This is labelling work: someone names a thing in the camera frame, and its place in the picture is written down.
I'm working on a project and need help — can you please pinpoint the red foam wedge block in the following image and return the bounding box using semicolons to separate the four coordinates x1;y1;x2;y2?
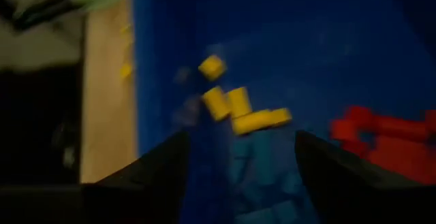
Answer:
330;118;362;142

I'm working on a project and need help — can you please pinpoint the yellow foam rectangular block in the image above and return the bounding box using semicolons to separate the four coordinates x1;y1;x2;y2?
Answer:
119;63;133;79

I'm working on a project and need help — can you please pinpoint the red foam arch block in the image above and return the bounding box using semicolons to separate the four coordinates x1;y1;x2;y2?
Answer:
366;138;436;186

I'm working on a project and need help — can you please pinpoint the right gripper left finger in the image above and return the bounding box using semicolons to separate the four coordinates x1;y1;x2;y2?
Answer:
0;131;191;224

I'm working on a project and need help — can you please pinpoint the large blue plastic bin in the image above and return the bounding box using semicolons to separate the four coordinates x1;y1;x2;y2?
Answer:
131;0;436;224

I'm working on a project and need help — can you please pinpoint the red foam cylinder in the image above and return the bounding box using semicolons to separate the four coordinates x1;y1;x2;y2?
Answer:
345;105;374;123

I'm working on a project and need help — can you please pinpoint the black table frame rail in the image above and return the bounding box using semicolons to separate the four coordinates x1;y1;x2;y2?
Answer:
10;0;130;31

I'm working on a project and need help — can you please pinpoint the yellow foam cylinder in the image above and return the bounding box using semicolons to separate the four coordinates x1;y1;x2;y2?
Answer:
226;86;253;118

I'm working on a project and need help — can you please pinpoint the yellow foam wedge block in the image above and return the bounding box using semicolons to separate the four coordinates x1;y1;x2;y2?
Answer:
201;86;232;122

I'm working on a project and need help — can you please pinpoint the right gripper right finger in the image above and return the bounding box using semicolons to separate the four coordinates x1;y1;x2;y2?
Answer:
295;131;436;224

